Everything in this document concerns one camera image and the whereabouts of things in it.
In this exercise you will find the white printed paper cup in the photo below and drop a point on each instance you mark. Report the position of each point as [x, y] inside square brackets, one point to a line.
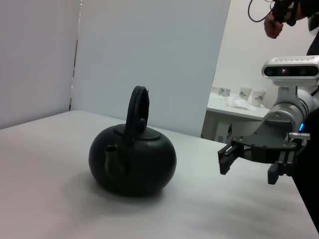
[246, 93]
[258, 98]
[223, 92]

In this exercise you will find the person's forearm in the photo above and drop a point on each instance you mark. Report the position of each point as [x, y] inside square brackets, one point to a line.
[307, 12]

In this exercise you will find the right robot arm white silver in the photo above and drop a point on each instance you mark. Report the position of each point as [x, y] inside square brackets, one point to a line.
[286, 113]

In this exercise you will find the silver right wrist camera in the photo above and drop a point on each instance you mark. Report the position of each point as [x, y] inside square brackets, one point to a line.
[286, 71]

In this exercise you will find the white backdrop board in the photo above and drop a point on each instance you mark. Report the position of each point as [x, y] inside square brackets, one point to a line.
[149, 49]

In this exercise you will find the black cast iron teapot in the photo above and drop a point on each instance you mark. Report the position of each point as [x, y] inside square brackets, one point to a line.
[139, 161]

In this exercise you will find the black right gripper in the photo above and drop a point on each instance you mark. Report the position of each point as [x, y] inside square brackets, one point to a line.
[269, 144]

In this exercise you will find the person's hand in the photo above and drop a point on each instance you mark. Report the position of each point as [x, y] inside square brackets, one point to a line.
[270, 30]

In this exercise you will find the white side table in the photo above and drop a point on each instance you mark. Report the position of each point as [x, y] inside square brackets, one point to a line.
[219, 106]

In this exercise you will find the crumpled white tissue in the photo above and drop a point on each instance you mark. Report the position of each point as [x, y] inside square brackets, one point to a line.
[239, 103]

